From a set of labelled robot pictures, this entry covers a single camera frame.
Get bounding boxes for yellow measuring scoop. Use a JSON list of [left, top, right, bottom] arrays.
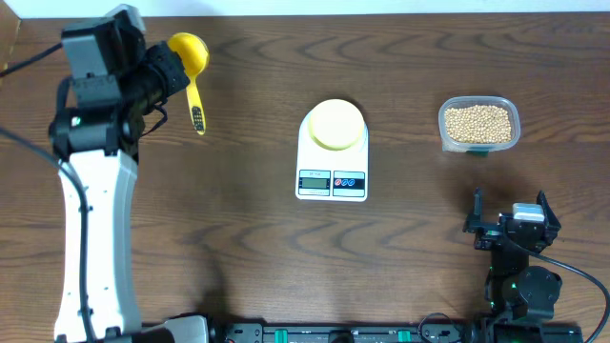
[[168, 32, 210, 135]]

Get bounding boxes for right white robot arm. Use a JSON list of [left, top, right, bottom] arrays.
[[463, 190, 562, 342]]

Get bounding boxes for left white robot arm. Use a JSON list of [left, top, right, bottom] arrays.
[[49, 12, 211, 342]]

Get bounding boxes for white digital kitchen scale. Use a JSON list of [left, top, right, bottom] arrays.
[[295, 110, 369, 202]]

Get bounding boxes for yellow plastic bowl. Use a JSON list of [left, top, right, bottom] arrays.
[[307, 99, 365, 151]]

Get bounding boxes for clear container of soybeans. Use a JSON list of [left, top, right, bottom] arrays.
[[438, 96, 521, 154]]

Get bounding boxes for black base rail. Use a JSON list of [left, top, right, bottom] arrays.
[[209, 323, 585, 343]]

